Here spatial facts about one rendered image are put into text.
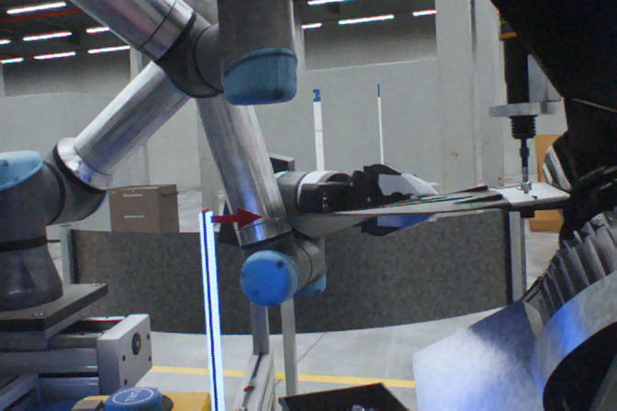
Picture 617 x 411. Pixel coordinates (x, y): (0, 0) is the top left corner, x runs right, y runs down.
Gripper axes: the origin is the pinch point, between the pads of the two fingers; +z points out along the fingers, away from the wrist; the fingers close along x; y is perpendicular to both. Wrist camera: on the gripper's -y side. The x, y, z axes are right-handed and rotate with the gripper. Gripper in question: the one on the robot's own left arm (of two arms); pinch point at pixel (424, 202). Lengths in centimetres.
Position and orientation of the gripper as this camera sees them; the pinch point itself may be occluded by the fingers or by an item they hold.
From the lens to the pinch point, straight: 78.1
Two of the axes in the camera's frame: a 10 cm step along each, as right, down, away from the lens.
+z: 5.8, 0.1, -8.2
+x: -0.3, 10.0, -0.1
